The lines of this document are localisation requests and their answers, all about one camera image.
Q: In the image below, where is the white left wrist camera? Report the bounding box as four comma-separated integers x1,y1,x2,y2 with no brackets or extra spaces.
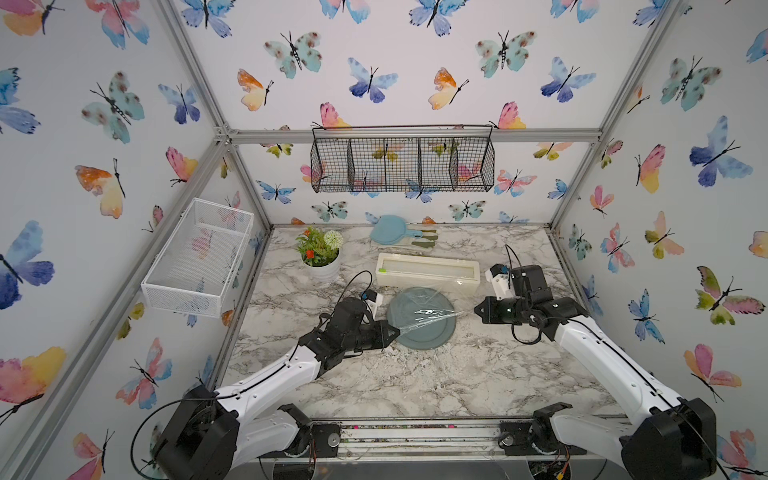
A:
361,289,384,320

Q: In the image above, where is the white mesh wall basket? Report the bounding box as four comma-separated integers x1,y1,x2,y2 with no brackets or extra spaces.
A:
141,198,254,318

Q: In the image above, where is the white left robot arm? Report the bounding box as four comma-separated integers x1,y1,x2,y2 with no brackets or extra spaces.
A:
152,289,400,479

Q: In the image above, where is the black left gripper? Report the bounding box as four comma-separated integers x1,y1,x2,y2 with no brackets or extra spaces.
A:
341,321,401,354

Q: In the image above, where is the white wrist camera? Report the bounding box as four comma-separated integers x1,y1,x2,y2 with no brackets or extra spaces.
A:
485,266,515,301
361,289,384,320

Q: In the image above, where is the cream plastic wrap dispenser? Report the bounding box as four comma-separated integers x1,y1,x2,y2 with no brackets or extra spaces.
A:
375,253,481,295

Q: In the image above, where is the blue-grey round plate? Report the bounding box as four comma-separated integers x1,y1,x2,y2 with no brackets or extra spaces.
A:
386,287,457,350

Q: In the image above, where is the white pot with plant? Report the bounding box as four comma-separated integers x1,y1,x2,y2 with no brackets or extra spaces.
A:
296,226,344,282

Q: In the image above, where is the light blue dustpan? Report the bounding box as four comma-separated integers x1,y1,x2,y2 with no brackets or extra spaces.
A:
370,215,423,245

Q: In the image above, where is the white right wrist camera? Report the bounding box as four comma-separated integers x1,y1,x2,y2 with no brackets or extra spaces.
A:
485,266,515,301

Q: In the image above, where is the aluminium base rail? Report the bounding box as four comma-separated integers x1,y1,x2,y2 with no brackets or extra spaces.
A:
167,416,673,463

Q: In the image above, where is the black wire wall basket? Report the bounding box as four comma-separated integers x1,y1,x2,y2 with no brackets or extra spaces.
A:
303,125,496,195

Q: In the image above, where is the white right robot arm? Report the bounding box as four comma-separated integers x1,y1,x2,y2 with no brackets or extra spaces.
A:
474,264,719,479

